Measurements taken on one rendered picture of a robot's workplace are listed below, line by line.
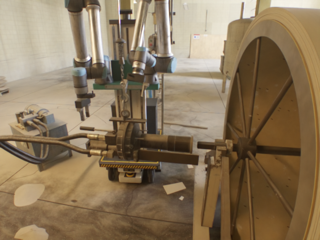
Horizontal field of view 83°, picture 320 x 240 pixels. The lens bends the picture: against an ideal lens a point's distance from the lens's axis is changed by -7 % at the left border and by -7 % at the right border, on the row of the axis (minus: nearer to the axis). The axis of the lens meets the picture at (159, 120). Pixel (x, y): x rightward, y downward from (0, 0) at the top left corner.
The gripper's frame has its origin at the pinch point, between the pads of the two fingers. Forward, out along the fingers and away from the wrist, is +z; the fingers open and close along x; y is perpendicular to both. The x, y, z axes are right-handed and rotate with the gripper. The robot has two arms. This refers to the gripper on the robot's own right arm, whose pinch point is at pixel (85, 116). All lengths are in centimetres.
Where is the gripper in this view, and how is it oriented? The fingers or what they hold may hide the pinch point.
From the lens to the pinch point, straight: 148.7
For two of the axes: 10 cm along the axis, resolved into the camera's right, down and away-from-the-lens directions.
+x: -1.6, 3.8, -9.1
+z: 0.0, 9.2, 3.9
